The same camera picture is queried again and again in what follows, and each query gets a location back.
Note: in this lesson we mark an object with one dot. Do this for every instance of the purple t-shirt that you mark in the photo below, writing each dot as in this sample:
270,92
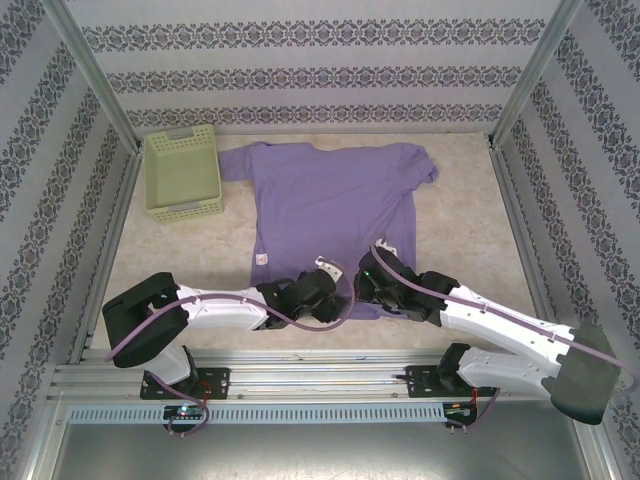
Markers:
325,200

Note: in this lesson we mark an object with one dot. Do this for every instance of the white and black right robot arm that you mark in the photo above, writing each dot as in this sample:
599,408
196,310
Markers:
500,322

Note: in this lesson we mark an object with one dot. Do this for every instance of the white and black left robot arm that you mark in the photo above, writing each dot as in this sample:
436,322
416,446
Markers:
225,307

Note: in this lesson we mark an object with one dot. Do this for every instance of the small controller circuit board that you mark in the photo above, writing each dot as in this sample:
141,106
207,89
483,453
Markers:
185,411
460,410

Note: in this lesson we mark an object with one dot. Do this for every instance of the grey metal panel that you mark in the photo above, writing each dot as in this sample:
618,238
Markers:
320,450

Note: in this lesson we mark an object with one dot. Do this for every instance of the green perforated plastic basket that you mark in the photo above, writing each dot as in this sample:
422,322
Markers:
180,170

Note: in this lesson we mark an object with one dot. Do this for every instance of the aluminium mounting rail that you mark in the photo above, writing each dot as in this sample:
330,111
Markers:
310,375

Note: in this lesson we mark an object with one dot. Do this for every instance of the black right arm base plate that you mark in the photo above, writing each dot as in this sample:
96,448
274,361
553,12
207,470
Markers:
417,380

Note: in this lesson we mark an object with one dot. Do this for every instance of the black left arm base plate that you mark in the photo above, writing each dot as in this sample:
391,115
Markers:
220,380

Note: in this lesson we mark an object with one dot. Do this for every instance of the aluminium side rail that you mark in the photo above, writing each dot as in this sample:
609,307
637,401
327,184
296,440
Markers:
522,240
107,250

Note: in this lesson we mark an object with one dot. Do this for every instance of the aluminium frame post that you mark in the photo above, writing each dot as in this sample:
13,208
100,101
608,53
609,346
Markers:
95,75
535,75

